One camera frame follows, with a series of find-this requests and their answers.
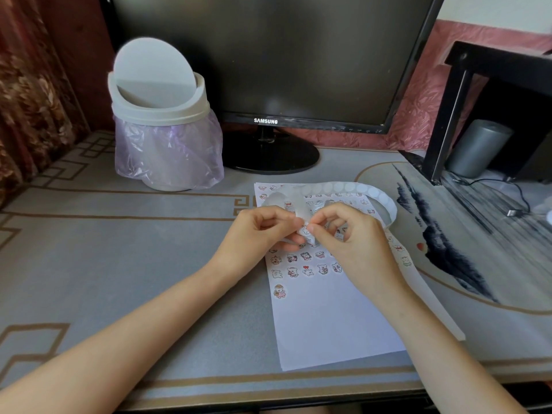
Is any brown floral curtain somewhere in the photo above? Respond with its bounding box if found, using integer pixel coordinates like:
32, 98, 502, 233
0, 0, 92, 208

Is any white cartoon sticker paper sheet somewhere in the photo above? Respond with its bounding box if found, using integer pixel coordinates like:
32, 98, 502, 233
253, 182, 407, 372

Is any grey cylindrical speaker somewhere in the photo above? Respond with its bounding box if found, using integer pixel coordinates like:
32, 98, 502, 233
446, 119, 515, 179

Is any person's right hand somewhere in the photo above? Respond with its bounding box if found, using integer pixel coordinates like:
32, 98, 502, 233
306, 202, 405, 303

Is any black computer monitor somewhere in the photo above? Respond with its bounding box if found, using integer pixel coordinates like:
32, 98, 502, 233
98, 0, 447, 175

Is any person's right forearm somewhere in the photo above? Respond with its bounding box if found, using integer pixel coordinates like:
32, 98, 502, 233
366, 278, 530, 414

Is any grey patterned desk mat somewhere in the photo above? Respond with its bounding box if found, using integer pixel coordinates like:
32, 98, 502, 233
0, 130, 552, 411

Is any person's left hand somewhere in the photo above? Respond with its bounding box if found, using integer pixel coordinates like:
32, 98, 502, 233
210, 205, 308, 286

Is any purple plastic bin bag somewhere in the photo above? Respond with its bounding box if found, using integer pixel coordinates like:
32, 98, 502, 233
113, 109, 225, 191

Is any person's left forearm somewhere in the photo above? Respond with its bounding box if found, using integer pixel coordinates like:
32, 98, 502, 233
0, 259, 260, 414

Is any black cable with plug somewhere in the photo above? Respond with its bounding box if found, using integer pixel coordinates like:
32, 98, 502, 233
452, 177, 534, 219

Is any white swing-lid desktop trash bin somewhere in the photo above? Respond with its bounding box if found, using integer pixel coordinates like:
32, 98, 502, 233
107, 36, 211, 193

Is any white round dot sticker strip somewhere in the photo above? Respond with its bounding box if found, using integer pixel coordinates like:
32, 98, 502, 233
261, 181, 467, 342

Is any black shelf stand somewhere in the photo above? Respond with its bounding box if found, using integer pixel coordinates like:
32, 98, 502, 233
421, 40, 552, 186

